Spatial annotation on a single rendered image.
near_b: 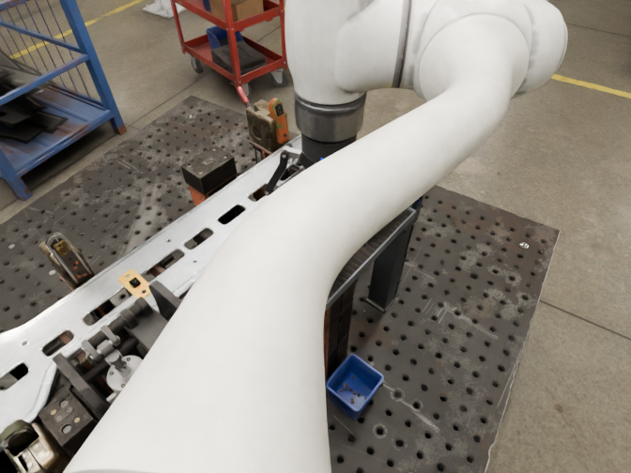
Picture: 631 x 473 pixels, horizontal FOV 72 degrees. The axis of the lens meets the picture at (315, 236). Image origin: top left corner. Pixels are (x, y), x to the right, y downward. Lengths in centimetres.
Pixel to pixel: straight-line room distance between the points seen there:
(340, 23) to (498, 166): 256
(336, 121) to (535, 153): 271
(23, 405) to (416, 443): 80
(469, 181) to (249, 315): 266
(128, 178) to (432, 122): 151
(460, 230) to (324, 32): 111
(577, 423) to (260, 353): 198
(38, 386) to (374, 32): 80
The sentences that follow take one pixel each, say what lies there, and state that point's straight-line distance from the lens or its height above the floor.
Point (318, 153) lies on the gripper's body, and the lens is 57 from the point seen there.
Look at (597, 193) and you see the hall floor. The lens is 306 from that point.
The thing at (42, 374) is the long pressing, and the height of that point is 100.
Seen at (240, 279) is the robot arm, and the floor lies 160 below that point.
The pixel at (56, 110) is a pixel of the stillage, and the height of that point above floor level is 16.
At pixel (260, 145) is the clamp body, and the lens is 135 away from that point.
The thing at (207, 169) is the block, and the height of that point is 103.
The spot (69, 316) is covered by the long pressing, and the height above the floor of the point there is 100.
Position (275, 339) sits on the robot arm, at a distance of 17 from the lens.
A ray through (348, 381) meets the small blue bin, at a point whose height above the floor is 70.
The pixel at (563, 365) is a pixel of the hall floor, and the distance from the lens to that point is 220.
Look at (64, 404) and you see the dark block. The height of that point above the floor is 111.
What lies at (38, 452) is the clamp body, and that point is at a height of 107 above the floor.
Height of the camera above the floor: 176
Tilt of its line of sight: 49 degrees down
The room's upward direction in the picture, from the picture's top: straight up
